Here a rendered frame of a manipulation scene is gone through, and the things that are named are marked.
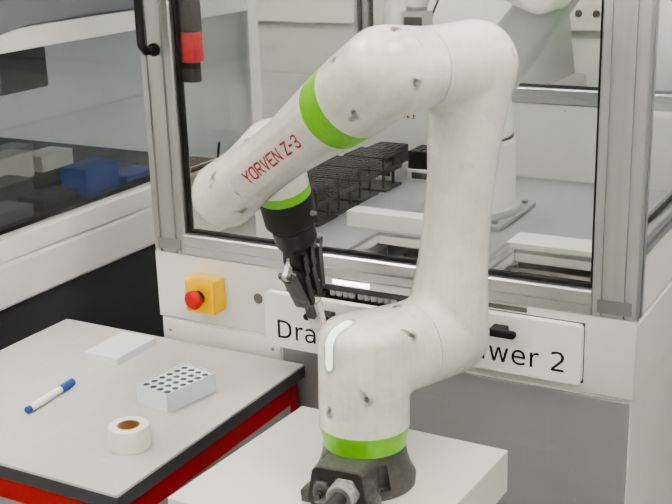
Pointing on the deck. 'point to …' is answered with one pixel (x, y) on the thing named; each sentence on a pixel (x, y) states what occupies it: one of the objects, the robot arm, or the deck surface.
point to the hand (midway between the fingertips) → (315, 313)
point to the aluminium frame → (635, 47)
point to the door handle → (143, 32)
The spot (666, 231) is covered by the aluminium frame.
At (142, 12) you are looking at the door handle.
